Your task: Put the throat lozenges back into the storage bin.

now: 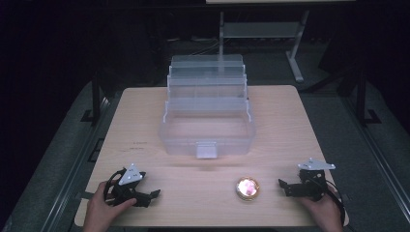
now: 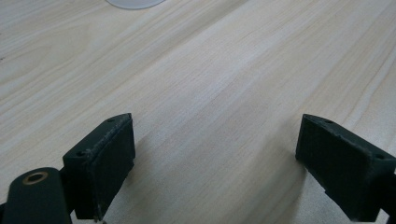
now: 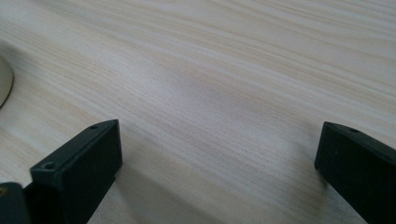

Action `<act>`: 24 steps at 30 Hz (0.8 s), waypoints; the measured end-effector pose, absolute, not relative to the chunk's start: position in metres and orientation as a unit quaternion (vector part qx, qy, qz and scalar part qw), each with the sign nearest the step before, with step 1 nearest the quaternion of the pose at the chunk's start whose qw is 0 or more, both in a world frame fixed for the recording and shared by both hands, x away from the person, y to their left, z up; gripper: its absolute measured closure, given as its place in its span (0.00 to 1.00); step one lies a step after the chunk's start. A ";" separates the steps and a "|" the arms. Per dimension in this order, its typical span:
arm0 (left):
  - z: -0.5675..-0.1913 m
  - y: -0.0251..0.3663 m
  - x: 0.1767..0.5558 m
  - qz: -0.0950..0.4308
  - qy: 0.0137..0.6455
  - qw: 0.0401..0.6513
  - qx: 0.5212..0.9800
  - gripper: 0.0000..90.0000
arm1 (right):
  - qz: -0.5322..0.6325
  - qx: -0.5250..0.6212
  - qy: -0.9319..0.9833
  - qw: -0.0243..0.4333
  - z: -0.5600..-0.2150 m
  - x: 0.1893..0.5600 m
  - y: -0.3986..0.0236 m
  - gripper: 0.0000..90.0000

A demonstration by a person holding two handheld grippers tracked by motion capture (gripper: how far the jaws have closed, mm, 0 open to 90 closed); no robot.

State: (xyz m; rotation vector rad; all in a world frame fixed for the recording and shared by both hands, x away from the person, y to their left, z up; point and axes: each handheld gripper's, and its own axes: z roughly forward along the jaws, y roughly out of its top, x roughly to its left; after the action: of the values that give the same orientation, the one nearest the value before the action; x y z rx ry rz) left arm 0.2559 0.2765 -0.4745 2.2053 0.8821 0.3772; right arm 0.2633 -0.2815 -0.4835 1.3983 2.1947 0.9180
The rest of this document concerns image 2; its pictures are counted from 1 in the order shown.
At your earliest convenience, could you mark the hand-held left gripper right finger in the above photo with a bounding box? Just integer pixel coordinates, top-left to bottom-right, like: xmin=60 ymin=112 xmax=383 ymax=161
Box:
xmin=294 ymin=113 xmax=396 ymax=222

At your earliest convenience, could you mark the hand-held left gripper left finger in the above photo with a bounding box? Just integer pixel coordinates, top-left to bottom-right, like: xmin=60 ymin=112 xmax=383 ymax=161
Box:
xmin=62 ymin=112 xmax=136 ymax=222

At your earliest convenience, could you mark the white round plate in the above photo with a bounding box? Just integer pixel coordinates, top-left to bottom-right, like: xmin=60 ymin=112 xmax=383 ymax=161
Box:
xmin=105 ymin=0 xmax=166 ymax=10

